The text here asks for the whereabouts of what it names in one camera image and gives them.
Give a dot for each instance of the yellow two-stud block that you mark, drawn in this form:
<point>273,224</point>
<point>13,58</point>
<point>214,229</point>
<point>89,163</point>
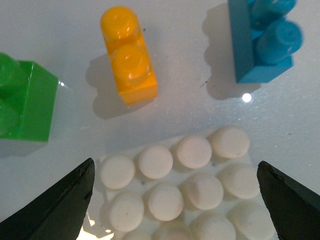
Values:
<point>130,62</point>

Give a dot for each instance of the white studded base plate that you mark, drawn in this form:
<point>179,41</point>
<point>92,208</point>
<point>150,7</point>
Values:
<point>200,186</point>

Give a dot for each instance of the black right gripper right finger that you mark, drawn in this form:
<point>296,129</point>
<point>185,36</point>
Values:
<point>294,209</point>

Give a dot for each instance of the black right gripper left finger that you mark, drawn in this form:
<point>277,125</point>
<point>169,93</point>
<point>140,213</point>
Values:
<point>56,214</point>

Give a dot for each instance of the blue three-stud block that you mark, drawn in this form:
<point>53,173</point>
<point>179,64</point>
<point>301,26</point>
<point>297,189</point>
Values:
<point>263,40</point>

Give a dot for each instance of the green two-stud block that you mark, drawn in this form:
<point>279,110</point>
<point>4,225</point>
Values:
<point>27,98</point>

